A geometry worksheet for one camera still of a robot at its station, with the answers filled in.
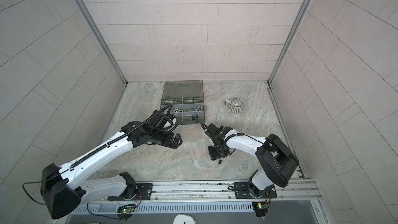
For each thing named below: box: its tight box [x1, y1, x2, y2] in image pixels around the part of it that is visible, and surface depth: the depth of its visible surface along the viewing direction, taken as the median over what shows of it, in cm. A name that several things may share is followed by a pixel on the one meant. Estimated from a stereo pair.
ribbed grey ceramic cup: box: [224, 98, 244, 115], surface depth 104 cm
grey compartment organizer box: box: [159, 79, 207, 125], surface depth 111 cm
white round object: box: [172, 213, 197, 224], surface depth 64 cm
